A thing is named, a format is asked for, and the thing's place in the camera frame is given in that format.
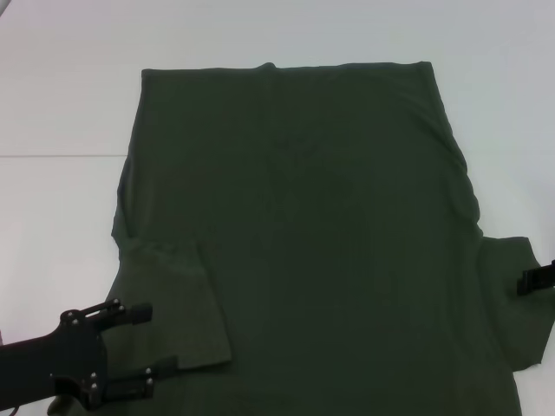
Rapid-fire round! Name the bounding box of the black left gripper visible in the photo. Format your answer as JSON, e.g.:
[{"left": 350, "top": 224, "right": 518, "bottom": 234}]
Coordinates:
[{"left": 0, "top": 298, "right": 180, "bottom": 411}]

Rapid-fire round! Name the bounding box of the dark green shirt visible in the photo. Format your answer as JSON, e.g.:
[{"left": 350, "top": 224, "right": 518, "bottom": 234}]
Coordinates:
[{"left": 45, "top": 62, "right": 555, "bottom": 416}]

